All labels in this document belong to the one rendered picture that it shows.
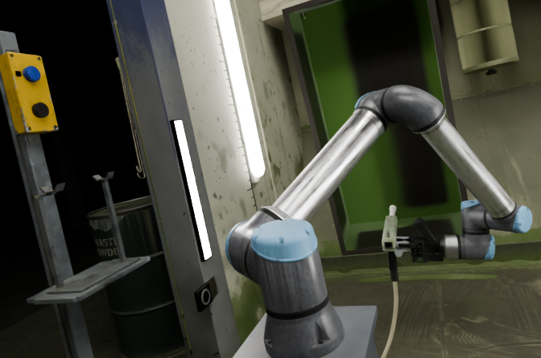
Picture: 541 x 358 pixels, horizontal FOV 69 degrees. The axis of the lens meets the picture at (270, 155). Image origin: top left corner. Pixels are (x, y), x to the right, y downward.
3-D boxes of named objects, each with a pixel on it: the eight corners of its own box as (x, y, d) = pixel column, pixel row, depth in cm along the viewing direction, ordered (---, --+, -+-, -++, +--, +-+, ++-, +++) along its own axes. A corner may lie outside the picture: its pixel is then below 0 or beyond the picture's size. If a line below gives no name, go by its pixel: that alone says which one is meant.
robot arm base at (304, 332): (335, 364, 80) (325, 317, 80) (252, 361, 87) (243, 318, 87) (350, 316, 98) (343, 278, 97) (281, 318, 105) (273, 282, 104)
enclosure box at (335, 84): (349, 224, 226) (299, 13, 201) (463, 211, 205) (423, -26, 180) (342, 256, 194) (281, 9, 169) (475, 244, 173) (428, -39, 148)
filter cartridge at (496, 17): (514, 80, 274) (492, -38, 272) (534, 73, 240) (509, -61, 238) (459, 92, 285) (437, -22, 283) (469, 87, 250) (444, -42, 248)
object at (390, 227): (400, 294, 144) (394, 235, 141) (386, 294, 145) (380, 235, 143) (402, 246, 189) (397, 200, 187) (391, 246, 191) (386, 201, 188)
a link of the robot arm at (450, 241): (457, 240, 142) (454, 231, 151) (443, 240, 144) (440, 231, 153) (459, 263, 143) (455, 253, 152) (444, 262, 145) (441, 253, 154)
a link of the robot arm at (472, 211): (499, 199, 141) (501, 233, 141) (470, 197, 151) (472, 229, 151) (481, 201, 137) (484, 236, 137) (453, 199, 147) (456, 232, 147)
